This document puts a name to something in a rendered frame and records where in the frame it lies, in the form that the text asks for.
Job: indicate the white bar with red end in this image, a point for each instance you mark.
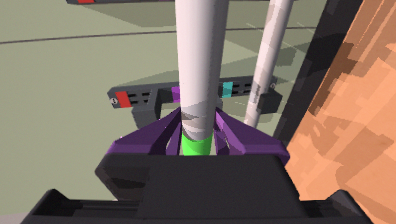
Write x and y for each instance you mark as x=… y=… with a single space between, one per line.
x=274 y=30

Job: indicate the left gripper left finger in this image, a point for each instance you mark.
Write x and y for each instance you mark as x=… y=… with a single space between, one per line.
x=153 y=138

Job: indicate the white bar with green ends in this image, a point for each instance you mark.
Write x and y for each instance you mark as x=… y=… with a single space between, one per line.
x=201 y=27

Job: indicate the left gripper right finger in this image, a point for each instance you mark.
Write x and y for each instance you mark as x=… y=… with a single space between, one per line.
x=244 y=139

